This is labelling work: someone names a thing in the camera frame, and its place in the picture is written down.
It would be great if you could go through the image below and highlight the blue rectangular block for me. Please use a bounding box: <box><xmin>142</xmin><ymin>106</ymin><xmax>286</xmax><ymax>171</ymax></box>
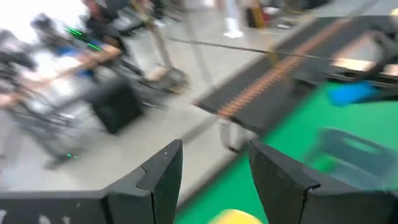
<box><xmin>326</xmin><ymin>80</ymin><xmax>382</xmax><ymax>108</ymax></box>

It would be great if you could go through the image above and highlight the green table mat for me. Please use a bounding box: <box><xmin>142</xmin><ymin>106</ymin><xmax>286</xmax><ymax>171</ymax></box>
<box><xmin>174</xmin><ymin>82</ymin><xmax>398</xmax><ymax>224</ymax></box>

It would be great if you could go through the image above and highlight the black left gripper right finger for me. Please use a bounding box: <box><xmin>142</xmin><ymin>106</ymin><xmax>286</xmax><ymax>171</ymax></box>
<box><xmin>248</xmin><ymin>139</ymin><xmax>322</xmax><ymax>224</ymax></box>

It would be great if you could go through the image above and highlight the black box case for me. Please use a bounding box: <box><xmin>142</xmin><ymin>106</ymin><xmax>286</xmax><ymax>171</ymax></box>
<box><xmin>90</xmin><ymin>79</ymin><xmax>146</xmax><ymax>135</ymax></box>

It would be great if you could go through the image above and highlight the blue-grey plastic bin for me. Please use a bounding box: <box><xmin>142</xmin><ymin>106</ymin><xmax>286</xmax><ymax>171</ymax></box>
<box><xmin>306</xmin><ymin>126</ymin><xmax>398</xmax><ymax>192</ymax></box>

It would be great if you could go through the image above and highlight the yellow-orange plastic bin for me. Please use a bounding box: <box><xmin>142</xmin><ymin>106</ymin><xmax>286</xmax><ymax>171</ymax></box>
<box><xmin>208</xmin><ymin>208</ymin><xmax>264</xmax><ymax>224</ymax></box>

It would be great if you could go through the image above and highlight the black conveyor with orange strip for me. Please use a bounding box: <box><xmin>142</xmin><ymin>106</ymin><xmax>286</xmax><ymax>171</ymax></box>
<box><xmin>192</xmin><ymin>15</ymin><xmax>383</xmax><ymax>134</ymax></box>

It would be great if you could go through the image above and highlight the person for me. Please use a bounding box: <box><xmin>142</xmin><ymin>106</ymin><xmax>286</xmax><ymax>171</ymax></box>
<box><xmin>83</xmin><ymin>0</ymin><xmax>178</xmax><ymax>83</ymax></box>
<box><xmin>18</xmin><ymin>14</ymin><xmax>125</xmax><ymax>85</ymax></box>
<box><xmin>217</xmin><ymin>0</ymin><xmax>246</xmax><ymax>40</ymax></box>

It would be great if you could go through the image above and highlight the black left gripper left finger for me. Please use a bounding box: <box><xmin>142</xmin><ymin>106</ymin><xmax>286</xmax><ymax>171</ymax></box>
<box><xmin>102</xmin><ymin>139</ymin><xmax>184</xmax><ymax>224</ymax></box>

